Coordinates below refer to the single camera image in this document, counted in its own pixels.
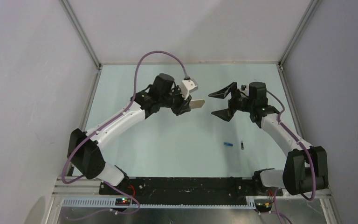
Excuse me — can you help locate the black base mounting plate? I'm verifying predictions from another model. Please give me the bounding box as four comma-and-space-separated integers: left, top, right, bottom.
99, 176, 283, 205

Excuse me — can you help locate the beige remote control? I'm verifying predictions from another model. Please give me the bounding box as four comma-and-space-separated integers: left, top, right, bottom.
189, 99, 205, 109

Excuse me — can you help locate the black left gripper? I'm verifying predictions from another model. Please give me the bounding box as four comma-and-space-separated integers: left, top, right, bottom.
159, 85, 191, 116

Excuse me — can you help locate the grey slotted cable duct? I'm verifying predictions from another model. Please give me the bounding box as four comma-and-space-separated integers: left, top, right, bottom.
62, 198, 257, 210

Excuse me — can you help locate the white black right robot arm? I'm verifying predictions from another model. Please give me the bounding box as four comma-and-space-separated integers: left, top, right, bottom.
209, 82, 329, 201

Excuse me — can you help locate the blue battery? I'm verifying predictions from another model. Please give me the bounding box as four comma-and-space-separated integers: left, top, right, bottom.
223, 142, 233, 147

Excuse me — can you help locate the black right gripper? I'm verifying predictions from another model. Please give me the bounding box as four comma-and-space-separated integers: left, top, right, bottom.
208, 82, 254, 121

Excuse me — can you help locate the left controller board with LEDs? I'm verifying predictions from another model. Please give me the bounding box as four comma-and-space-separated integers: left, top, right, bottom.
115, 197, 132, 206

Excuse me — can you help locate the controller board with leds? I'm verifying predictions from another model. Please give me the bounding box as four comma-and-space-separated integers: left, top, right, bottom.
255, 203, 273, 214
115, 197, 132, 206

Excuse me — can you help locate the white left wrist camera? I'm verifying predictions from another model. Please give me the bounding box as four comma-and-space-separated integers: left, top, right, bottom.
179, 78, 198, 100

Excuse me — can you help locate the right controller board with LEDs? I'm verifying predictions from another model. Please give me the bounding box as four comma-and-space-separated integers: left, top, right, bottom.
255, 203, 273, 214

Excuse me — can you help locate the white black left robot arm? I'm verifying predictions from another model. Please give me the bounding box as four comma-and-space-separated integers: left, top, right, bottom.
68, 73, 198, 194

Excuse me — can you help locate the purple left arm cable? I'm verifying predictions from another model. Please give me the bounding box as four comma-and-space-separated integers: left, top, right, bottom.
61, 51, 189, 222

